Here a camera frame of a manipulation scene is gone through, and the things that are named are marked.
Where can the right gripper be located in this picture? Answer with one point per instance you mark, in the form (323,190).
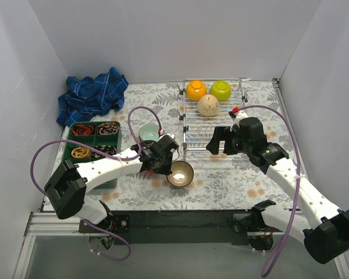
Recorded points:
(227,142)

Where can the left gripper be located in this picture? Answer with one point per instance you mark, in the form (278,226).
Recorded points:
(161,167)

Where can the light teal bowl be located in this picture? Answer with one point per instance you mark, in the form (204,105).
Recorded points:
(149,132)

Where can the black gold rimmed bowl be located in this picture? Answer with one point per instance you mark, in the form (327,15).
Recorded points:
(181,175)

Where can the cream bird pattern bowl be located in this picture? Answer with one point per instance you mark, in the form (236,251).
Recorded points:
(208,105)

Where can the lime green bowl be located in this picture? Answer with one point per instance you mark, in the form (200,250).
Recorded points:
(221,90)

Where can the yellow bowl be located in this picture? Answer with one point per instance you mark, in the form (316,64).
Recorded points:
(195,90)

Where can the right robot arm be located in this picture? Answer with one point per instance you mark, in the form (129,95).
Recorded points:
(323,227)

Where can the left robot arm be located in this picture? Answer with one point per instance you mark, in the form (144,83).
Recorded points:
(68,187)

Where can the metal dish rack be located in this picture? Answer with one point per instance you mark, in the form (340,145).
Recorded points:
(198,129)

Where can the green compartment organizer tray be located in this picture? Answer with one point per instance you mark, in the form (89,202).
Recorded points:
(103,136)

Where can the black base bar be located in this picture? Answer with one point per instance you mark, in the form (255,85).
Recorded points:
(184,226)

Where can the blue plaid cloth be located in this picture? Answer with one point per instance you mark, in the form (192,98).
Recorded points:
(88,97)

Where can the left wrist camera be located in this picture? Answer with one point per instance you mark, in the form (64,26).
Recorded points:
(163,134)

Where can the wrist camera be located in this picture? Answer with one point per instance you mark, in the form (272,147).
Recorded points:
(237,115)
(163,134)

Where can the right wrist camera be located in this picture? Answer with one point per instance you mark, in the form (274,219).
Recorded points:
(237,115)

